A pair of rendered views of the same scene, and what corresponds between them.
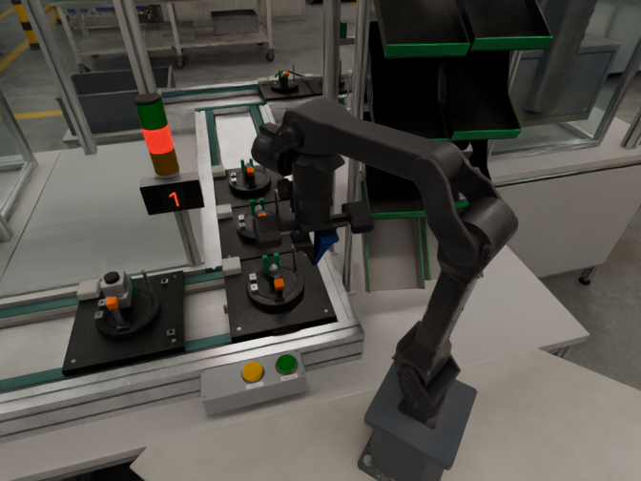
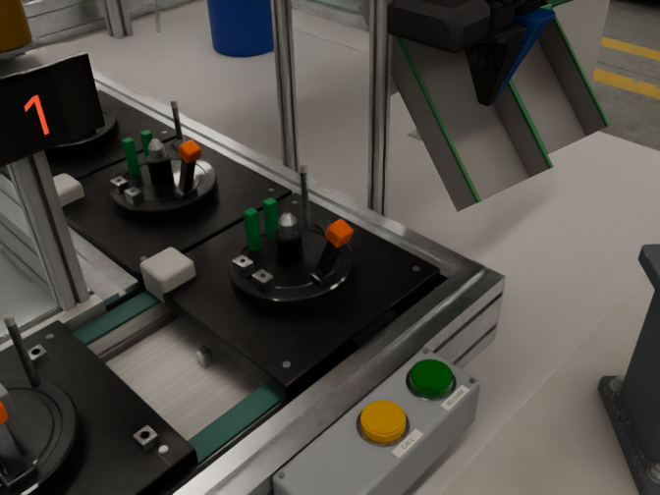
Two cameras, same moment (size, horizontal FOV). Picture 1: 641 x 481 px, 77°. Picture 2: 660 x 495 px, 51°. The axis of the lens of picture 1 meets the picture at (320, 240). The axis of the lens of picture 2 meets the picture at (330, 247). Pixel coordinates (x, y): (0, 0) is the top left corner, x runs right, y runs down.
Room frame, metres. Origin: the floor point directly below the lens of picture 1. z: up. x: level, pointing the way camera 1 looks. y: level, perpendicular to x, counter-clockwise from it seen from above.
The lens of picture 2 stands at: (0.13, 0.37, 1.46)
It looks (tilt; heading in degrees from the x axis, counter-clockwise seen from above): 37 degrees down; 330
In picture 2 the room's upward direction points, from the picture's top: 2 degrees counter-clockwise
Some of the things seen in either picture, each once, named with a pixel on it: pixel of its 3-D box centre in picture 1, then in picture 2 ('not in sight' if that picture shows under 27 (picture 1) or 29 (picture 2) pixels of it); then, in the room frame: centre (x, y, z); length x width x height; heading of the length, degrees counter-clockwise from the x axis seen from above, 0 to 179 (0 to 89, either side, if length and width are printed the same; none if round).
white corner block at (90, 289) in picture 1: (90, 291); not in sight; (0.67, 0.56, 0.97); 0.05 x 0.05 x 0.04; 15
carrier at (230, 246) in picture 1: (259, 216); (159, 165); (0.92, 0.17, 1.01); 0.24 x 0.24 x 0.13; 15
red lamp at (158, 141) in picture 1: (157, 136); not in sight; (0.75, 0.32, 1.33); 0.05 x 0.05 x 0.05
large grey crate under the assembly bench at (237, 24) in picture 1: (235, 22); not in sight; (6.15, 1.17, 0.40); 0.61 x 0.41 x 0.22; 104
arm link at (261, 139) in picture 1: (289, 142); not in sight; (0.53, 0.04, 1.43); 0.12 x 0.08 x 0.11; 47
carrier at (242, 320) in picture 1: (274, 276); (288, 242); (0.68, 0.11, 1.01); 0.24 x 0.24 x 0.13; 15
